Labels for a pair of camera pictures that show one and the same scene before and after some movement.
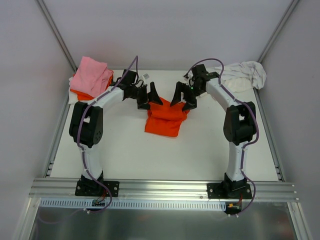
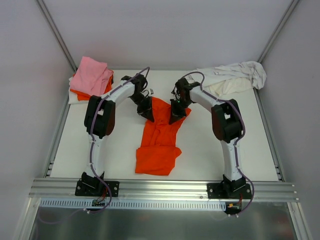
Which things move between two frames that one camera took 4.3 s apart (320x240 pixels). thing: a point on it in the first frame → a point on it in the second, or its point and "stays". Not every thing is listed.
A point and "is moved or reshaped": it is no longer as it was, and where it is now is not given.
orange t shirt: (165, 119) is moved or reshaped
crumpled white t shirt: (242, 76) stays
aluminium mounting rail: (50, 187) stays
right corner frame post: (278, 30) stays
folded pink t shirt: (91, 77) stays
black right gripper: (187, 95) → (178, 108)
